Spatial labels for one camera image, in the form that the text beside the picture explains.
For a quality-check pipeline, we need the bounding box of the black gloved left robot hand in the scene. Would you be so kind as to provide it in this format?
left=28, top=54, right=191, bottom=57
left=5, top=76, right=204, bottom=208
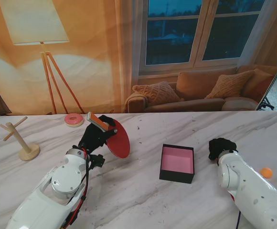
left=77, top=114, right=117, bottom=153

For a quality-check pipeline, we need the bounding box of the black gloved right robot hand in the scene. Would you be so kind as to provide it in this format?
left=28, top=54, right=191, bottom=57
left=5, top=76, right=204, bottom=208
left=208, top=137, right=238, bottom=161

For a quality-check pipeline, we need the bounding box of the red ping pong bat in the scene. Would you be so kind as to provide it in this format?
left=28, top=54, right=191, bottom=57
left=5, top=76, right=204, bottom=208
left=86, top=111, right=131, bottom=159

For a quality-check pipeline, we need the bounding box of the black box with pink inside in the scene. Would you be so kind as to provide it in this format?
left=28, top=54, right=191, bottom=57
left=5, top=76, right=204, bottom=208
left=159, top=143, right=195, bottom=184

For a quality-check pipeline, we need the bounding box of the orange ping pong ball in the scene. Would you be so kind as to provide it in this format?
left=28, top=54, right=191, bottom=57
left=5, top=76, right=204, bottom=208
left=260, top=167, right=274, bottom=179

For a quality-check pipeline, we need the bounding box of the pink frosted toy donut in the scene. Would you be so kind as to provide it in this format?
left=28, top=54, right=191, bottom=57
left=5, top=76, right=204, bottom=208
left=64, top=113, right=85, bottom=128

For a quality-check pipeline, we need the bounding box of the black tripod stand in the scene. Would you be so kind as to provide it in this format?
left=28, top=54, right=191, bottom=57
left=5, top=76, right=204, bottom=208
left=257, top=95, right=276, bottom=112

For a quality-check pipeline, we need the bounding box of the wooden peg stand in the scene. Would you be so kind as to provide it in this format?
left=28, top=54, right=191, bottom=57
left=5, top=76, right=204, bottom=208
left=0, top=116, right=41, bottom=162

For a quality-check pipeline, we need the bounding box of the printed living room backdrop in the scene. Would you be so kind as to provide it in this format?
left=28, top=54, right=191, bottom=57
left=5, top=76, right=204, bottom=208
left=0, top=0, right=277, bottom=117

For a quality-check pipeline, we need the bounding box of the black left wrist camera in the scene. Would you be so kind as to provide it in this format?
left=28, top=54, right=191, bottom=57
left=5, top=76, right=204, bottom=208
left=89, top=154, right=106, bottom=169

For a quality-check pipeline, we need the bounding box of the red black left arm cable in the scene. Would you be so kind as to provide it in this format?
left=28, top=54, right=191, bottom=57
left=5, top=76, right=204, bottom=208
left=61, top=147, right=91, bottom=229

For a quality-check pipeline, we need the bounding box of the red black arm cable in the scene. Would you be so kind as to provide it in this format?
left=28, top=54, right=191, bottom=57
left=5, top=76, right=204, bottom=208
left=229, top=194, right=242, bottom=229
left=61, top=147, right=91, bottom=229

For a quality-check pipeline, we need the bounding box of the red black right arm cable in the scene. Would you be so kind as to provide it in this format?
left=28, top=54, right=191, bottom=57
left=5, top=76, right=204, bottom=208
left=229, top=194, right=242, bottom=229

